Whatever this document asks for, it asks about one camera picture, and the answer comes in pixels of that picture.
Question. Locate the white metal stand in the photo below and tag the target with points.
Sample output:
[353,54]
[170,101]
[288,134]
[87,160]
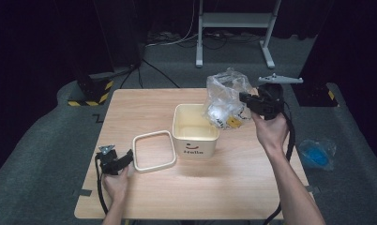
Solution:
[233,19]

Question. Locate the clear plastic bag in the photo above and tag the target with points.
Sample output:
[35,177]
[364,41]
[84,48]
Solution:
[222,93]

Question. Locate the blue plastic bag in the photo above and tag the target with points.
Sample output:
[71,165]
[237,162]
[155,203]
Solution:
[317,154]

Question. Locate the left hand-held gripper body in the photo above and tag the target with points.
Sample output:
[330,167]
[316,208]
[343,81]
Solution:
[109,159]

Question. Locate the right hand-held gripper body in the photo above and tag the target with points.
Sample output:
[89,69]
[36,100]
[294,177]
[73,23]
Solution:
[269,100]

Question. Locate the person's right hand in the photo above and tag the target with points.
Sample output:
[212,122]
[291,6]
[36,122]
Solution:
[271,132]

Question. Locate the black stand with striped base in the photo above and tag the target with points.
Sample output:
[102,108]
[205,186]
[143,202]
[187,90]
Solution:
[89,90]
[314,93]

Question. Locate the person's left hand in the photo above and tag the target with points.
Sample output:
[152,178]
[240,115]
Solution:
[116,186]

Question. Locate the cream square plastic bin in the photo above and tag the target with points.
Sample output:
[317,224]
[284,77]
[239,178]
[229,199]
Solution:
[194,137]

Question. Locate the grey tape piece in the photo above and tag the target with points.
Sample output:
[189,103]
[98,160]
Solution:
[82,192]
[313,189]

